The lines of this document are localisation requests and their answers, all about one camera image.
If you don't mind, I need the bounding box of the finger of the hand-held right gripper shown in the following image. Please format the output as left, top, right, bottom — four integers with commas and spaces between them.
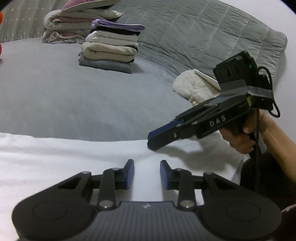
147, 102, 222, 151

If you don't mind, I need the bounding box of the person's right forearm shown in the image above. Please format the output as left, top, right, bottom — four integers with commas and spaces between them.
260, 111, 296, 183

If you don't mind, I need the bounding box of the white card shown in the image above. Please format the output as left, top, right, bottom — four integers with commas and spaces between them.
193, 69, 222, 91

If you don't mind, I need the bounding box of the folded black garment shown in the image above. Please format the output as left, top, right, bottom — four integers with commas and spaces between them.
90, 27, 141, 36

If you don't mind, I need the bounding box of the person's right hand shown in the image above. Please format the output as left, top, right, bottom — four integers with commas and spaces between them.
221, 110, 267, 155

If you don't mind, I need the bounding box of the orange pumpkin plush pillow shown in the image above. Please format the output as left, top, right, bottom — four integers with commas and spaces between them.
0, 11, 4, 61

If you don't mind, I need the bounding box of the folded lavender garment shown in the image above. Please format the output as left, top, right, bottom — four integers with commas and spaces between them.
91, 19, 146, 31

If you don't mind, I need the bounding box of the star-print grey curtain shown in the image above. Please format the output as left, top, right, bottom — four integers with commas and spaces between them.
0, 0, 70, 43

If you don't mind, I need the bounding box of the white cotton garment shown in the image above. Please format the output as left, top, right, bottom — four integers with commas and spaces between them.
0, 132, 250, 241

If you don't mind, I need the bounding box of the person's dark clothing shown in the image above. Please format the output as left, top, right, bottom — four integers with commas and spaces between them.
240, 152, 296, 216

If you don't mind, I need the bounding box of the folded beige garment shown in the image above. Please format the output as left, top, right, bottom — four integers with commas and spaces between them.
81, 42, 138, 63

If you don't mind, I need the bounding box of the grey quilted bedspread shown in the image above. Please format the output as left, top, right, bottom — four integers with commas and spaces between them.
102, 0, 288, 105

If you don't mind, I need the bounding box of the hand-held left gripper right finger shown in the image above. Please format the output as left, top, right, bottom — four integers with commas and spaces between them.
160, 160, 234, 210

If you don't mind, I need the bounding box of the cream fluffy plush item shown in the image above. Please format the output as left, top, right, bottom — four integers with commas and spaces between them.
173, 70, 221, 106

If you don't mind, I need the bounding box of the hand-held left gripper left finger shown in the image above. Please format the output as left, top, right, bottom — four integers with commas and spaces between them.
55, 159, 135, 210

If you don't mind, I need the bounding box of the folded grey garment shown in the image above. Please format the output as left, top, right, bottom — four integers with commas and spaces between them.
79, 53, 133, 75

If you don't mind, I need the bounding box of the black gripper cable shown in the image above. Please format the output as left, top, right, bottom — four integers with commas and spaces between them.
253, 66, 281, 194

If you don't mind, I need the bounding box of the purple pillow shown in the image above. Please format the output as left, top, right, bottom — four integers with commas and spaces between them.
61, 0, 123, 11

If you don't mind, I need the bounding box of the folded off-white garment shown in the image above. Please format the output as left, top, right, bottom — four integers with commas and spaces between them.
85, 31, 139, 48

